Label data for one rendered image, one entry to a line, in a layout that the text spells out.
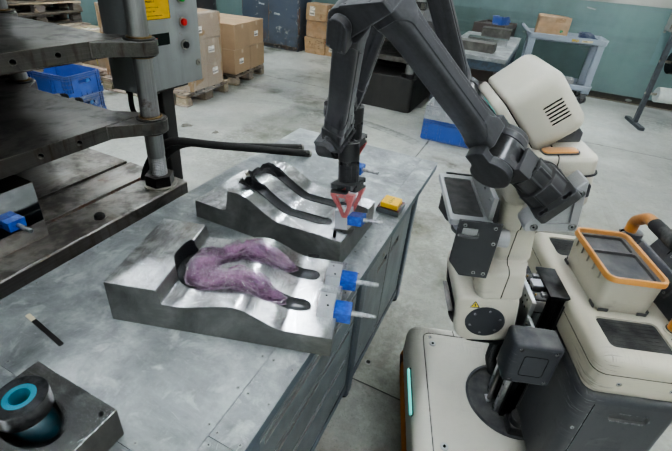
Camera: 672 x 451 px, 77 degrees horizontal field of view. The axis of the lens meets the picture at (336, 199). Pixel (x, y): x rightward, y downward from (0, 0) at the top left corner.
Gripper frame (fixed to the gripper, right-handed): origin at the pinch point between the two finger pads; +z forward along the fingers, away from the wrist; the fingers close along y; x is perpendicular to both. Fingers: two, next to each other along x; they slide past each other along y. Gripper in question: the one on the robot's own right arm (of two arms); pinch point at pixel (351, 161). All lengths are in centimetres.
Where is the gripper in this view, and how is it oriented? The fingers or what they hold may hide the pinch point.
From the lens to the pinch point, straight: 143.4
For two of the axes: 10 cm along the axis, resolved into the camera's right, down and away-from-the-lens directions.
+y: -4.3, 4.3, -7.9
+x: 9.0, 2.6, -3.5
